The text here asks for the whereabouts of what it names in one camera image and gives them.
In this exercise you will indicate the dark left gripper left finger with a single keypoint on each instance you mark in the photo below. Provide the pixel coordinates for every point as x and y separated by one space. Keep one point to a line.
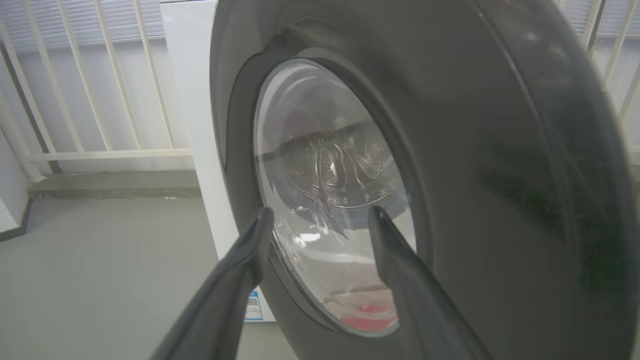
225 295

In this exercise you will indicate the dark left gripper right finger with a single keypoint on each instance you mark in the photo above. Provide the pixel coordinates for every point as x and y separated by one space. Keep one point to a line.
420 305

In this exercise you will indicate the red garment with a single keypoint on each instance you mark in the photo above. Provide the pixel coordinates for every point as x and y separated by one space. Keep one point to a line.
370 315

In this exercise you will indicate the dark round washing machine door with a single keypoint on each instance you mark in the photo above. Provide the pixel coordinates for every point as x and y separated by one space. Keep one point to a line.
500 175

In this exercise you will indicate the cream laundry basket brown rim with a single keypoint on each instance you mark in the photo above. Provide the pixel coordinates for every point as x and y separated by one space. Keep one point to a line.
357 295

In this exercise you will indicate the white washing machine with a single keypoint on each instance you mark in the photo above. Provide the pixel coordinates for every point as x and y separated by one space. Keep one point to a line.
195 100

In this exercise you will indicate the blue energy label sticker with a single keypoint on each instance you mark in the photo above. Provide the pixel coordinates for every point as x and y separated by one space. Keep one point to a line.
253 306

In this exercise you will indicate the white metal railing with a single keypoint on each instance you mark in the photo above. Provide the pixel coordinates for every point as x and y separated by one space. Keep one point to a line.
100 154

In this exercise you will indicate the grey metal post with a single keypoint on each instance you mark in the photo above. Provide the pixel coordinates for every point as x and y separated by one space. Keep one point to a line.
30 107

